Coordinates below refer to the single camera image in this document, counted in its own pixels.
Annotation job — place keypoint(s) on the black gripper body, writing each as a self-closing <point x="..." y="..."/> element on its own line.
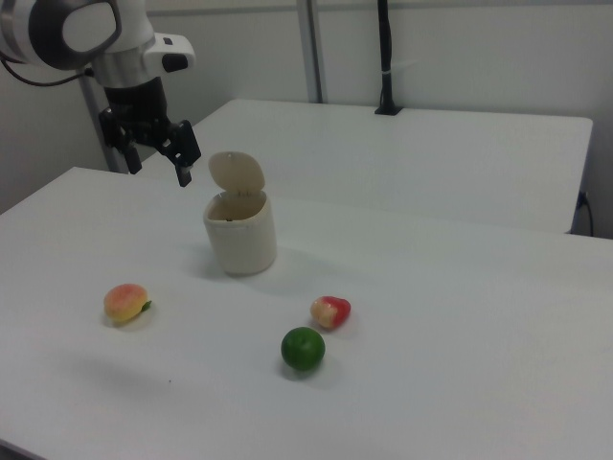
<point x="136" y="103"/>

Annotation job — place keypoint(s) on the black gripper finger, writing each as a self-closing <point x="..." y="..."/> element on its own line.
<point x="133" y="155"/>
<point x="184" y="148"/>

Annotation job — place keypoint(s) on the cream hinged bin lid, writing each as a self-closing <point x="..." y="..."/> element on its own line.
<point x="237" y="171"/>

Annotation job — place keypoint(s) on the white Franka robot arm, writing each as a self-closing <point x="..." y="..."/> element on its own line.
<point x="86" y="29"/>

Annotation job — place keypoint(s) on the cream lidded cup container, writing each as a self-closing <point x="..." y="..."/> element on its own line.
<point x="242" y="235"/>

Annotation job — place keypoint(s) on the orange yellow toy peach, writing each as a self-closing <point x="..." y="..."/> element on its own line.
<point x="125" y="305"/>

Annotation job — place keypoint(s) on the red bitten toy apple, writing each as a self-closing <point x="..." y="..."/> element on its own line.
<point x="330" y="312"/>

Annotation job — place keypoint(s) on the green toy lime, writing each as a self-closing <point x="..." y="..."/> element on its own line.
<point x="302" y="348"/>

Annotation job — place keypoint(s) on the grey metal frame post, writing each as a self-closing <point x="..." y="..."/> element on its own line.
<point x="96" y="124"/>

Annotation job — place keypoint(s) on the grey aluminium frame post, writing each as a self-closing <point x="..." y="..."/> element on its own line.
<point x="313" y="48"/>

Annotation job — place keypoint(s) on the black camera pole with base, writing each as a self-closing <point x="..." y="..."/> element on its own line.
<point x="386" y="57"/>

